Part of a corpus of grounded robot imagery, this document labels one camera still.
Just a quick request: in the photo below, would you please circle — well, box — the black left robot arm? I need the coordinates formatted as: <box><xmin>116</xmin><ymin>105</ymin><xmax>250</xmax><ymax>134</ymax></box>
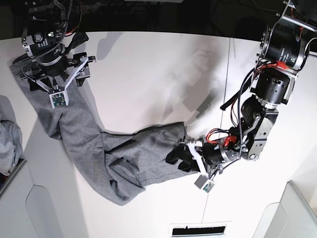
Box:
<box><xmin>165</xmin><ymin>0</ymin><xmax>317</xmax><ymax>179</ymax></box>

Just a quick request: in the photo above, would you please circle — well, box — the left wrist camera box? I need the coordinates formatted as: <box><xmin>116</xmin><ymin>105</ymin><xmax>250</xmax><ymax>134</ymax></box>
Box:
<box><xmin>194</xmin><ymin>174</ymin><xmax>215</xmax><ymax>193</ymax></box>

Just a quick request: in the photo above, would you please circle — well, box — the grey t-shirt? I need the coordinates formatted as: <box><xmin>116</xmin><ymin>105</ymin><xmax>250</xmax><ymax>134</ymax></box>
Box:
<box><xmin>10</xmin><ymin>63</ymin><xmax>187</xmax><ymax>206</ymax></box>

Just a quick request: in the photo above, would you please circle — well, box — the left white bin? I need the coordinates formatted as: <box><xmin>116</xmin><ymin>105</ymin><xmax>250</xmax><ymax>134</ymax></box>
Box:
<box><xmin>0</xmin><ymin>160</ymin><xmax>37</xmax><ymax>238</ymax></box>

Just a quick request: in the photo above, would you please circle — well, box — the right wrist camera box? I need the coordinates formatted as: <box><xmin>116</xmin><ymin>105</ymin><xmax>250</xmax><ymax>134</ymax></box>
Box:
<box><xmin>49</xmin><ymin>90</ymin><xmax>69</xmax><ymax>109</ymax></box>

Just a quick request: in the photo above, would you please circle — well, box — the white bin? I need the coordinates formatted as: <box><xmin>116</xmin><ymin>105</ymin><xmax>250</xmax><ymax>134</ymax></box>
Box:
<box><xmin>253</xmin><ymin>181</ymin><xmax>317</xmax><ymax>238</ymax></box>
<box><xmin>0</xmin><ymin>160</ymin><xmax>37</xmax><ymax>238</ymax></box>

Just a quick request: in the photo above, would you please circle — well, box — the light grey cloth pile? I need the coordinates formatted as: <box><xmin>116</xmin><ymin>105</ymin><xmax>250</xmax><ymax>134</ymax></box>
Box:
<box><xmin>0</xmin><ymin>95</ymin><xmax>23</xmax><ymax>176</ymax></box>

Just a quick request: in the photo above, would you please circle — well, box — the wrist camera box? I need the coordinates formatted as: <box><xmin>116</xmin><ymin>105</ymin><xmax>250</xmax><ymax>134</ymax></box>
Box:
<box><xmin>194</xmin><ymin>174</ymin><xmax>215</xmax><ymax>193</ymax></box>
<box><xmin>49</xmin><ymin>90</ymin><xmax>69</xmax><ymax>109</ymax></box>

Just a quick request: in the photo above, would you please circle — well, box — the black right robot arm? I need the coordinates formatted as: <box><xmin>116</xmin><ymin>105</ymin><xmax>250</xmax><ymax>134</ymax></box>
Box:
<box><xmin>20</xmin><ymin>0</ymin><xmax>89</xmax><ymax>91</ymax></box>

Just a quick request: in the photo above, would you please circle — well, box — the right white bin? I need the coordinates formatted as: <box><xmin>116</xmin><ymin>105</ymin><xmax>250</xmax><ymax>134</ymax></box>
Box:
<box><xmin>253</xmin><ymin>181</ymin><xmax>317</xmax><ymax>238</ymax></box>

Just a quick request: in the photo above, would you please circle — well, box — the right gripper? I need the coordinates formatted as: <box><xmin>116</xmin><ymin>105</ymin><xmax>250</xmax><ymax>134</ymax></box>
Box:
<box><xmin>20</xmin><ymin>32</ymin><xmax>96</xmax><ymax>93</ymax></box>

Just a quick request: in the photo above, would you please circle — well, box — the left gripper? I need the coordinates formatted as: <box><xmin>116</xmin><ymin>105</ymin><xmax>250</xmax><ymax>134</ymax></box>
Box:
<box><xmin>165</xmin><ymin>135</ymin><xmax>240</xmax><ymax>179</ymax></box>

